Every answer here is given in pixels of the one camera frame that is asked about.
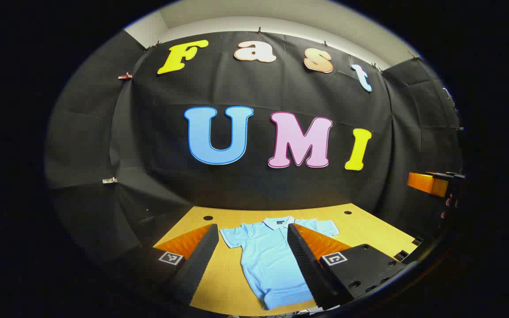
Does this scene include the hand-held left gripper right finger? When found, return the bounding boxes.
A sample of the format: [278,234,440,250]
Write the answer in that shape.
[286,223,408,310]

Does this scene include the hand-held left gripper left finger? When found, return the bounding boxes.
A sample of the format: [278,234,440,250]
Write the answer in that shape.
[120,223,220,306]

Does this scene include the light blue T-shirt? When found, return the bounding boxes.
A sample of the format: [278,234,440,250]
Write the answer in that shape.
[219,216,340,310]

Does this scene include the black backdrop cloth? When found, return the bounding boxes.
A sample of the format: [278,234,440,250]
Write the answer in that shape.
[45,30,464,283]

